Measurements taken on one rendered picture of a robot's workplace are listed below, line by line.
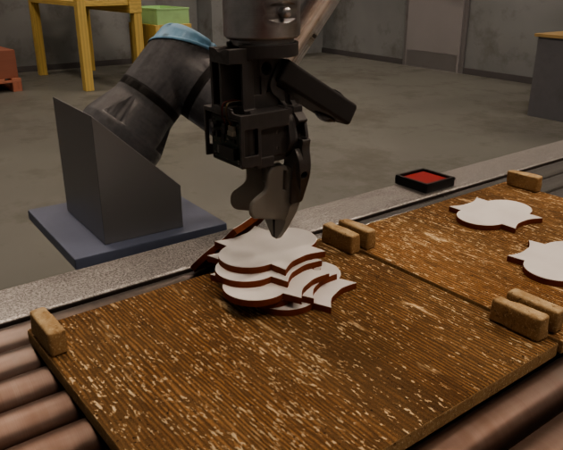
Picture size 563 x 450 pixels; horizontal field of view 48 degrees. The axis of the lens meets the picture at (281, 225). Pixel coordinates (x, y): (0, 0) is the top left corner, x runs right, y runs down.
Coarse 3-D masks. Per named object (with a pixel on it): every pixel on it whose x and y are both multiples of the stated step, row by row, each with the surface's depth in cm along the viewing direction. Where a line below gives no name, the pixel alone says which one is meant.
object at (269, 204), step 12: (276, 168) 66; (288, 168) 66; (276, 180) 66; (288, 180) 67; (264, 192) 66; (276, 192) 67; (288, 192) 67; (252, 204) 66; (264, 204) 66; (276, 204) 68; (288, 204) 68; (252, 216) 66; (264, 216) 67; (276, 216) 68; (288, 216) 68; (276, 228) 70
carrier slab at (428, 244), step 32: (480, 192) 107; (512, 192) 107; (384, 224) 93; (416, 224) 93; (448, 224) 93; (544, 224) 93; (384, 256) 83; (416, 256) 83; (448, 256) 83; (480, 256) 83; (448, 288) 74; (480, 288) 74; (512, 288) 74; (544, 288) 74
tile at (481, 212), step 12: (468, 204) 99; (480, 204) 99; (492, 204) 99; (504, 204) 99; (516, 204) 99; (468, 216) 94; (480, 216) 94; (492, 216) 94; (504, 216) 94; (516, 216) 94; (528, 216) 94; (480, 228) 91; (492, 228) 91; (504, 228) 91; (516, 228) 91
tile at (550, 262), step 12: (528, 240) 86; (528, 252) 82; (540, 252) 82; (552, 252) 82; (528, 264) 78; (540, 264) 78; (552, 264) 78; (528, 276) 77; (540, 276) 75; (552, 276) 75
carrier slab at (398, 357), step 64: (64, 320) 68; (128, 320) 68; (192, 320) 68; (256, 320) 68; (320, 320) 68; (384, 320) 68; (448, 320) 68; (64, 384) 58; (128, 384) 57; (192, 384) 57; (256, 384) 57; (320, 384) 57; (384, 384) 57; (448, 384) 57; (128, 448) 49; (192, 448) 49; (256, 448) 49; (320, 448) 49; (384, 448) 49
